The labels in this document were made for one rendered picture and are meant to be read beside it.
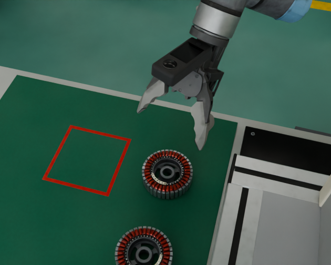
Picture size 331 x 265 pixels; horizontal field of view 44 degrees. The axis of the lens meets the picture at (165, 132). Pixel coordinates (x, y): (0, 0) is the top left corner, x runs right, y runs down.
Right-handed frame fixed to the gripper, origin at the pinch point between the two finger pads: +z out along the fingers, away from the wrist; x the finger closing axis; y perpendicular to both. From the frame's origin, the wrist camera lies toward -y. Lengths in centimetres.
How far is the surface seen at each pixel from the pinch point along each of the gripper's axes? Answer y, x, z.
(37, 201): -6.9, 19.3, 26.9
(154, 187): 5.4, 0.1, 14.8
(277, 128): 33.9, -12.5, -1.7
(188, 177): 10.2, -4.6, 10.9
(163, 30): 142, 89, 9
